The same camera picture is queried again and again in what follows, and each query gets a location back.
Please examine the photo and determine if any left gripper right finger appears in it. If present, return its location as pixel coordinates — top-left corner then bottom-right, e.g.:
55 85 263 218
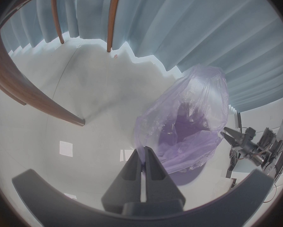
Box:
144 146 187 213

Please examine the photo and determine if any pale blue curtain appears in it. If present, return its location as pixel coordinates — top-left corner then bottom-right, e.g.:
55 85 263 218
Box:
0 0 283 113

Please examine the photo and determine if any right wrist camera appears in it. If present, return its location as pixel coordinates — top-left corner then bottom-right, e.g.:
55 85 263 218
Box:
244 127 257 142

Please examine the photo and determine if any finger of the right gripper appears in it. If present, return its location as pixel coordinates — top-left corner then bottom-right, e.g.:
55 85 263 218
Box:
220 131 238 149
223 127 242 139

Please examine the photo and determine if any white cushioned wooden chair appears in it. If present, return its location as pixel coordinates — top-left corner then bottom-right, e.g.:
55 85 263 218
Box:
0 0 123 128

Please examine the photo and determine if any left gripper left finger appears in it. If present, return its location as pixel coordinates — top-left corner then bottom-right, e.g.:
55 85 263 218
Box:
101 149 142 214

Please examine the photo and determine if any purple plastic bag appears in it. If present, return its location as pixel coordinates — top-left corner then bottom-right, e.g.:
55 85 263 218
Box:
134 64 230 174

